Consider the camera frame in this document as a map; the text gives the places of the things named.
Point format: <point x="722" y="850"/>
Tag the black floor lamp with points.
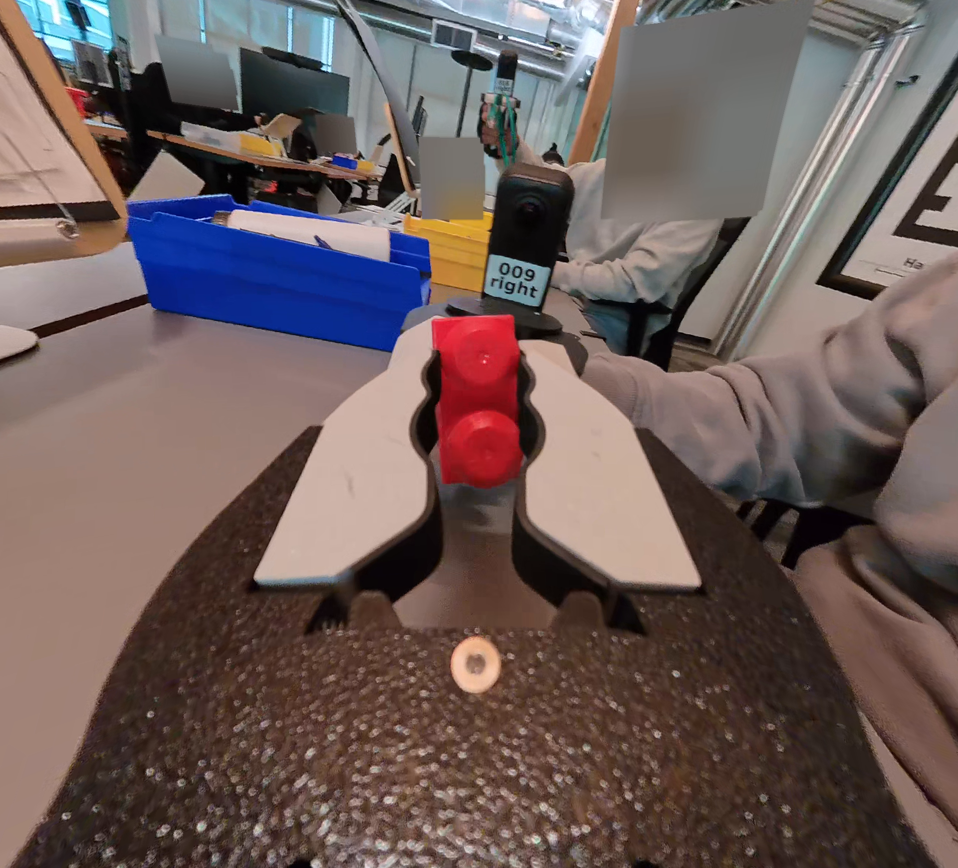
<point x="471" y="60"/>

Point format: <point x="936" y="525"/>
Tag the yellow plastic bin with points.
<point x="456" y="247"/>

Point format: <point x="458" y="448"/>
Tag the framed black and white poster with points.
<point x="898" y="209"/>

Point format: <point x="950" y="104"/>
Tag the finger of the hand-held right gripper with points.
<point x="557" y="353"/>
<point x="410" y="344"/>

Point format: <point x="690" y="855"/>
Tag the exercise sheet with blue banner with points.
<point x="37" y="150"/>

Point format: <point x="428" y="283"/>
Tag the black monitor screen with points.
<point x="296" y="82"/>

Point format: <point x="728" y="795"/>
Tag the person's right forearm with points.
<point x="748" y="419"/>

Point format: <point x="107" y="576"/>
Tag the red toy brick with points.
<point x="479" y="396"/>

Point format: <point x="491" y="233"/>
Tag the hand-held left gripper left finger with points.
<point x="344" y="501"/>

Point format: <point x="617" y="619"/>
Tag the grey desk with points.
<point x="150" y="449"/>

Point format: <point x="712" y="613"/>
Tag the blue plastic bin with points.
<point x="284" y="284"/>

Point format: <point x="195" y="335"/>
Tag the black office chair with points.
<point x="696" y="284"/>

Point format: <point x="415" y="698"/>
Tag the wooden document stand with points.
<point x="60" y="172"/>

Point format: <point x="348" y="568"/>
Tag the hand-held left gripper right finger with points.
<point x="606" y="501"/>

